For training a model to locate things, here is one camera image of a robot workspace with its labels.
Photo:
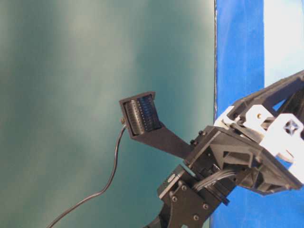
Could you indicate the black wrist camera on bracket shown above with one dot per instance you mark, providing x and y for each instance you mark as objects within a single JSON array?
[{"x": 143, "y": 124}]

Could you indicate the white towel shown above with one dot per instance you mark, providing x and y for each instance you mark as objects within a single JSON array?
[{"x": 283, "y": 39}]

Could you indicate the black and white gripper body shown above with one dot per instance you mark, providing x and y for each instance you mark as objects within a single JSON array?
[{"x": 265, "y": 154}]

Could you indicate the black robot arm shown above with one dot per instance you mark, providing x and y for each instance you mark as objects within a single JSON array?
[{"x": 185, "y": 207}]

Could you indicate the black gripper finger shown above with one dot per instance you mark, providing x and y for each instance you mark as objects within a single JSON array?
[{"x": 281, "y": 97}]

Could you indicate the blue table cloth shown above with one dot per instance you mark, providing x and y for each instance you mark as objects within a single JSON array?
[{"x": 239, "y": 72}]

